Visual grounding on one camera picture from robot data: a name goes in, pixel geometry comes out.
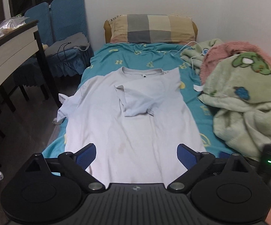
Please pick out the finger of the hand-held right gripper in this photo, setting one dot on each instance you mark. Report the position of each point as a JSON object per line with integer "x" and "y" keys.
{"x": 225, "y": 154}

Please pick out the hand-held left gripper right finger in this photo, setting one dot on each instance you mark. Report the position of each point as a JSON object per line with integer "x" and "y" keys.
{"x": 187, "y": 157}

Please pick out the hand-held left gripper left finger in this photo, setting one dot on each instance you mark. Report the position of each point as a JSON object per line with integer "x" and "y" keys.
{"x": 86, "y": 155}

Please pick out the white t-shirt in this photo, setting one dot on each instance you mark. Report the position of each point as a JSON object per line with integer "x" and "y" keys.
{"x": 130, "y": 131}

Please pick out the green cartoon fleece blanket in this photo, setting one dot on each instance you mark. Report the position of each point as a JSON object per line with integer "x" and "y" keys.
{"x": 243, "y": 107}

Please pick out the pink fluffy blanket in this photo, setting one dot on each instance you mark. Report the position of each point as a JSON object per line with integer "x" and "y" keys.
{"x": 217, "y": 54}

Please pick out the teal smiley print bed sheet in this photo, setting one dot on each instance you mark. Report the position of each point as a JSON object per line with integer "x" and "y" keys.
{"x": 130, "y": 56}

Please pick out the grey cloth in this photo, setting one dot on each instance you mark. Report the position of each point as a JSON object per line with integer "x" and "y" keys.
{"x": 65, "y": 45}

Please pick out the white table with black legs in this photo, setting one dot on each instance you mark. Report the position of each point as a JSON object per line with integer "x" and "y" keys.
{"x": 6, "y": 58}

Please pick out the brown cushion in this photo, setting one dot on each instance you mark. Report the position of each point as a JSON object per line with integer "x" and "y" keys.
{"x": 107, "y": 31}

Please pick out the checked pillow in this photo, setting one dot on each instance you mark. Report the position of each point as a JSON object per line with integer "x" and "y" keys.
{"x": 152, "y": 29}

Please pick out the clear plastic bag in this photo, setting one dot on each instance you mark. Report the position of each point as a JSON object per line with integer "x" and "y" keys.
{"x": 6, "y": 27}

